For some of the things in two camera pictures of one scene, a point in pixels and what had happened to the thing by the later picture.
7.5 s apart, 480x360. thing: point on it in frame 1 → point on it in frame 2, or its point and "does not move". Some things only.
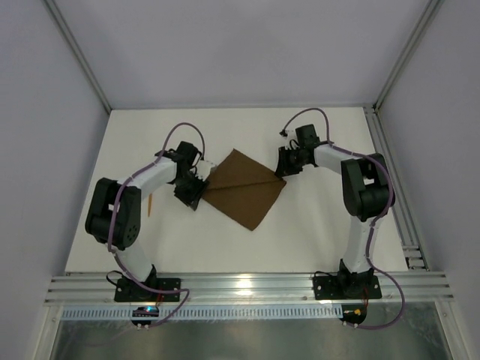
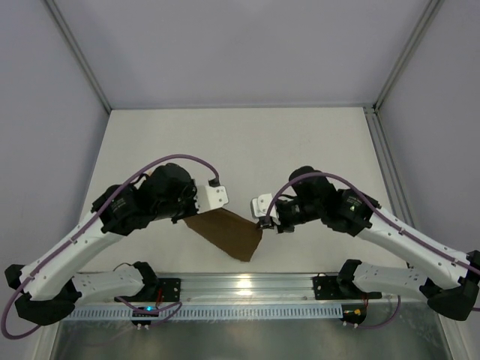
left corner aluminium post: [67, 33] does not move
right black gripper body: [284, 163] → [273, 220]
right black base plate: [359, 286] does not move
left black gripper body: [191, 190] → [186, 211]
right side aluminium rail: [413, 254] does not move
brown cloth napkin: [241, 190] → [233, 235]
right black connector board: [353, 313] does not move
